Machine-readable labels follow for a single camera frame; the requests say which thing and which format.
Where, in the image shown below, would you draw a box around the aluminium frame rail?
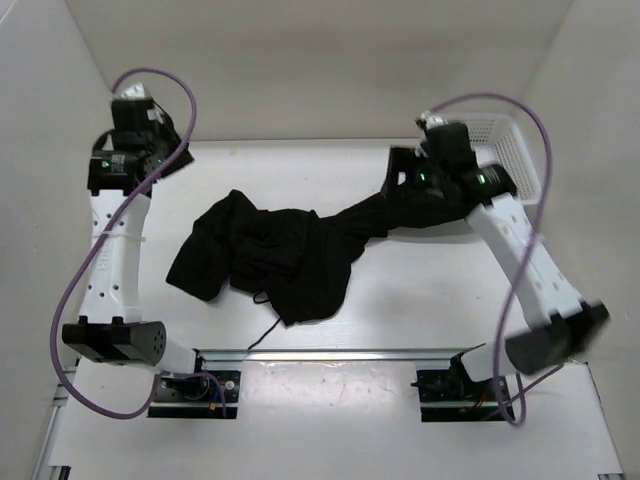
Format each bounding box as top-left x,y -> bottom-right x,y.
30,382 -> 71,480
201,348 -> 462,363

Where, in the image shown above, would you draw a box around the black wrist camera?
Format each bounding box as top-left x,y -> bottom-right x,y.
111,99 -> 154,133
426,122 -> 477,171

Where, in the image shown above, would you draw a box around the black trousers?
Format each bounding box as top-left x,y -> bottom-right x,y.
166,189 -> 472,325

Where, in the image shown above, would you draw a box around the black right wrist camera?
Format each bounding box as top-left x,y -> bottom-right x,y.
426,122 -> 477,171

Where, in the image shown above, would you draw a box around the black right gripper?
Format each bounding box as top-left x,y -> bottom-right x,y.
379,148 -> 446,204

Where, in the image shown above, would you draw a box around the aluminium left frame rail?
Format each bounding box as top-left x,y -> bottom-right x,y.
30,382 -> 71,480

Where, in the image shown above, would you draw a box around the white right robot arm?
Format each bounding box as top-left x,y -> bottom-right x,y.
381,146 -> 610,400

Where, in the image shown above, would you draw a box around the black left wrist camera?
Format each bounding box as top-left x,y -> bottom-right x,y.
111,99 -> 154,133

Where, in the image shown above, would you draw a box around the aluminium front frame rail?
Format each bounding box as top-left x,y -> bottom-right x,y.
201,348 -> 462,363

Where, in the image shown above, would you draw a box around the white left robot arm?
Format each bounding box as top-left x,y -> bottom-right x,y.
62,96 -> 210,400

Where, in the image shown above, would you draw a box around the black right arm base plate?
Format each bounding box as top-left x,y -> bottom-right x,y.
411,369 -> 504,423

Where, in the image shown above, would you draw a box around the white perforated plastic basket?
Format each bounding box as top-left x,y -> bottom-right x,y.
460,113 -> 541,205

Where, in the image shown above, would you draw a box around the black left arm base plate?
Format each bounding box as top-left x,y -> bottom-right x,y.
147,362 -> 242,420

